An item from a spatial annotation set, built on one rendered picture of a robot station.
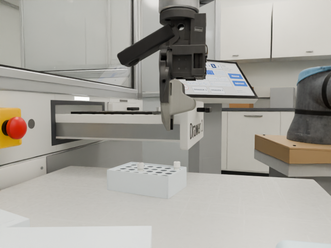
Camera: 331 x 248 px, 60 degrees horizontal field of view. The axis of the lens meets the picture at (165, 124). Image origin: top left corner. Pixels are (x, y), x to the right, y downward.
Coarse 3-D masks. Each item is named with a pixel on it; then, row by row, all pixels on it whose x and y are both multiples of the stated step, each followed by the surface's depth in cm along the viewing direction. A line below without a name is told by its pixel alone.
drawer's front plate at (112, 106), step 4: (108, 104) 100; (112, 104) 100; (116, 104) 103; (120, 104) 107; (124, 104) 110; (128, 104) 114; (132, 104) 119; (136, 104) 124; (108, 108) 100; (112, 108) 100; (116, 108) 103; (120, 108) 107; (124, 108) 110
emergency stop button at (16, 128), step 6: (12, 120) 49; (18, 120) 50; (6, 126) 49; (12, 126) 49; (18, 126) 50; (24, 126) 51; (12, 132) 49; (18, 132) 50; (24, 132) 51; (12, 138) 50; (18, 138) 50
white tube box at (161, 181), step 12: (120, 168) 55; (132, 168) 55; (144, 168) 55; (156, 168) 55; (168, 168) 56; (180, 168) 55; (108, 180) 52; (120, 180) 51; (132, 180) 50; (144, 180) 49; (156, 180) 48; (168, 180) 47; (180, 180) 52; (132, 192) 50; (144, 192) 49; (156, 192) 48; (168, 192) 47
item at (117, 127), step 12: (60, 120) 72; (72, 120) 71; (84, 120) 70; (96, 120) 69; (108, 120) 68; (120, 120) 68; (132, 120) 67; (144, 120) 66; (156, 120) 66; (60, 132) 72; (72, 132) 71; (84, 132) 70; (96, 132) 69; (108, 132) 68; (120, 132) 68; (132, 132) 67; (144, 132) 66; (156, 132) 65; (168, 132) 65
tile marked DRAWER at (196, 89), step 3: (192, 87) 150; (195, 87) 151; (198, 87) 152; (201, 87) 153; (204, 87) 154; (195, 90) 149; (198, 90) 150; (201, 90) 151; (204, 90) 152; (207, 90) 153
